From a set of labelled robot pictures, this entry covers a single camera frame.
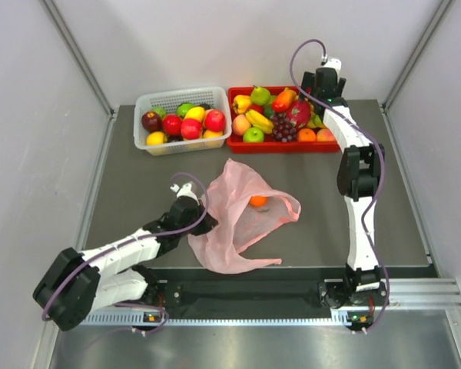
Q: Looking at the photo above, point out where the pink plastic bag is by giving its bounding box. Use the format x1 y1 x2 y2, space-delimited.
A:
188 159 301 274

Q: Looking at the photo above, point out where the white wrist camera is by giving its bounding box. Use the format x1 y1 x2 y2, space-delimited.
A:
321 58 342 74
170 181 198 201

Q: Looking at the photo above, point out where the peach right in tray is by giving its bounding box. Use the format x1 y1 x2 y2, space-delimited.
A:
317 128 336 142

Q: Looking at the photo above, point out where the small orange persimmon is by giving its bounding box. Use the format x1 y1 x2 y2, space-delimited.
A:
271 88 297 113

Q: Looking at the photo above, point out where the green pear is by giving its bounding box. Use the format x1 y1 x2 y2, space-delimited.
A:
250 85 271 106

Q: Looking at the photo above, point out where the yellow lemon front right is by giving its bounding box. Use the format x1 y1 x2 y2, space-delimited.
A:
203 130 224 139

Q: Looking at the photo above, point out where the red apple front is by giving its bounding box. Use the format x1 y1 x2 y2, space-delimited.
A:
181 118 203 140

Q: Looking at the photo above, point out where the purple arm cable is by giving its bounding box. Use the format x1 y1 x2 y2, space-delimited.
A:
290 38 391 335
41 171 210 322

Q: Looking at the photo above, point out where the dark green lime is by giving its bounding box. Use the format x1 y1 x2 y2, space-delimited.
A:
264 105 274 118

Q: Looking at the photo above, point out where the yellow lemon front left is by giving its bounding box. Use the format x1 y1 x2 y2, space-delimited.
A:
145 131 167 146

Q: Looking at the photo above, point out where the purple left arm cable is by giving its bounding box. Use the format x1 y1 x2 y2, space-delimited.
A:
41 171 210 322

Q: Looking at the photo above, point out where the peach in tray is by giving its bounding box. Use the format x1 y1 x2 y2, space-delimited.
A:
317 128 336 142
232 114 251 136

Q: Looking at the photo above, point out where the green apple in tray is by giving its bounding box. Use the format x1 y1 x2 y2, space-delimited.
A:
242 127 265 144

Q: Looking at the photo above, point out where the yellow banana bunch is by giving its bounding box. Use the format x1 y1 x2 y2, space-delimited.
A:
245 109 274 135

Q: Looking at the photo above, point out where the yellow lemon in basket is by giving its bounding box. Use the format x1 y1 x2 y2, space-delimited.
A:
184 106 205 123

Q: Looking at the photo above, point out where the yellow bell pepper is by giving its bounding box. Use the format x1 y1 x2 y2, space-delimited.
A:
232 95 253 115

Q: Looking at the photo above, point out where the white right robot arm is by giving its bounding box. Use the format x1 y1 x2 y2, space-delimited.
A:
300 60 386 305

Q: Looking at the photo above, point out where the white perforated plastic basket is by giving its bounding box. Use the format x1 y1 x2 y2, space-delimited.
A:
133 86 232 156

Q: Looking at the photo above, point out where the peach left in tray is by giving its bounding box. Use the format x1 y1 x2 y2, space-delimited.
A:
232 114 251 136

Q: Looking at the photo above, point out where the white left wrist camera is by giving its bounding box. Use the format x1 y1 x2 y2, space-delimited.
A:
170 181 198 201

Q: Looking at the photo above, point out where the red plastic tray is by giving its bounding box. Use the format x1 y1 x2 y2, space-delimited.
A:
227 86 340 154

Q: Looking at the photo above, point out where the orange tangerine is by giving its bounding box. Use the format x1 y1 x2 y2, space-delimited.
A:
249 195 268 208

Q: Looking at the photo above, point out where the red apple left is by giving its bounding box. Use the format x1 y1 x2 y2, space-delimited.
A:
162 114 183 136

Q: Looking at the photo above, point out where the red apple right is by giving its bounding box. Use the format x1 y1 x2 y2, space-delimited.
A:
204 109 226 132

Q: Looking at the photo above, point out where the orange fruit in tray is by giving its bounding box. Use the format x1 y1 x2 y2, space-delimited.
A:
297 128 317 142

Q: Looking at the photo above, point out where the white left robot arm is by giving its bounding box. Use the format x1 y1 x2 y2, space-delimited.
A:
32 195 218 331

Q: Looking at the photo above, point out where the pink dragon fruit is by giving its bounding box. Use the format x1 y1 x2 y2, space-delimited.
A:
286 99 312 130

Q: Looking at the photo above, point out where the dark red apple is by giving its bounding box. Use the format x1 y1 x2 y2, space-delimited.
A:
141 111 162 134

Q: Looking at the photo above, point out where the green apple in basket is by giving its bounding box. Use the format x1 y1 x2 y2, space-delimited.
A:
176 102 195 118

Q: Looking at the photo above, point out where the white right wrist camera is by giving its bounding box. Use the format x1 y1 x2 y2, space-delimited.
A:
321 58 342 74

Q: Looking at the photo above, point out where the purple grape bunch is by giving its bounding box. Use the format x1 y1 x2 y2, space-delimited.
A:
270 114 297 143

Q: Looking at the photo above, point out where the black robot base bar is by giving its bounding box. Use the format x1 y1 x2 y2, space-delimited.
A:
141 268 390 331

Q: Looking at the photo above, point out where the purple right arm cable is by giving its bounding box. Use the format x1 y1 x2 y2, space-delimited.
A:
290 38 391 335

